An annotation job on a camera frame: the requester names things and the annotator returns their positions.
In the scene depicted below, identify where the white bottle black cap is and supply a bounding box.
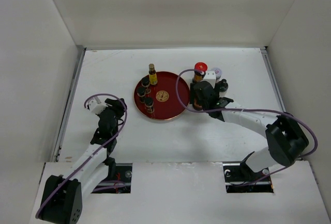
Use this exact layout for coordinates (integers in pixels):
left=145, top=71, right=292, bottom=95
left=216, top=79, right=229, bottom=97

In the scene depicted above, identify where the red lid sauce jar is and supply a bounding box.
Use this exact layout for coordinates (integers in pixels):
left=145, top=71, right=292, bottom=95
left=192, top=62, right=208, bottom=83

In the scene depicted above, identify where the small black cap bottle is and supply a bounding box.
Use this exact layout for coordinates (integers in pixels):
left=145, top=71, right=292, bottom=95
left=137, top=86, right=146, bottom=103
left=144, top=97, right=154, bottom=114
left=141, top=77, right=151, bottom=95

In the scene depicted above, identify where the yellow label brown bottle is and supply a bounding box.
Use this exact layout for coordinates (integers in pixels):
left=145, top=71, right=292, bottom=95
left=148, top=64, right=158, bottom=86

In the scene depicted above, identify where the small red lid jar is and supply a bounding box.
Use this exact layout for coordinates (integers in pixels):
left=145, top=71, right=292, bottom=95
left=193, top=97, right=203, bottom=111

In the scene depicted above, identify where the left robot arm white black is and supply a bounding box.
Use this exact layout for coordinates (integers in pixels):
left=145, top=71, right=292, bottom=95
left=35, top=94, right=127, bottom=223

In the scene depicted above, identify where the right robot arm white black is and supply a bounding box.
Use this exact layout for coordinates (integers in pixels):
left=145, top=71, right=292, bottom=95
left=192, top=81, right=309, bottom=181

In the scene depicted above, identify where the white lid spice jar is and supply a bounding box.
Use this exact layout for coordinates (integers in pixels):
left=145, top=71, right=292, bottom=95
left=211, top=67, right=222, bottom=82

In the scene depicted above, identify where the round red tray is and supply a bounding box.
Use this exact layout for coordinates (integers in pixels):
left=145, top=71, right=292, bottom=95
left=133, top=71, right=190, bottom=121

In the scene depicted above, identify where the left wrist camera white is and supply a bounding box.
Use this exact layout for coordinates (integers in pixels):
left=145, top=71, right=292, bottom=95
left=86, top=97, right=107, bottom=115

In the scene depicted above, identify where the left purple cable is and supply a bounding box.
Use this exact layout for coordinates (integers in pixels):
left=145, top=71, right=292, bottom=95
left=35, top=93, right=128, bottom=219

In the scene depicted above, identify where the purple cable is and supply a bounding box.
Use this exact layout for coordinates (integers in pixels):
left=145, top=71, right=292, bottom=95
left=176, top=68, right=318, bottom=186
left=35, top=93, right=128, bottom=219

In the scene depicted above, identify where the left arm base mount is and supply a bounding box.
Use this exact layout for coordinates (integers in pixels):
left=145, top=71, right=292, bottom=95
left=92, top=163, right=133, bottom=194

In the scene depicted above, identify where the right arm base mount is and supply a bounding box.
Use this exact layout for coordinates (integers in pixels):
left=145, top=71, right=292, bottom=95
left=223, top=152, right=274, bottom=193

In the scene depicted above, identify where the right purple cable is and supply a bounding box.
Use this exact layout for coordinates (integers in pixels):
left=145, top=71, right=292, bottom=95
left=176, top=68, right=318, bottom=186

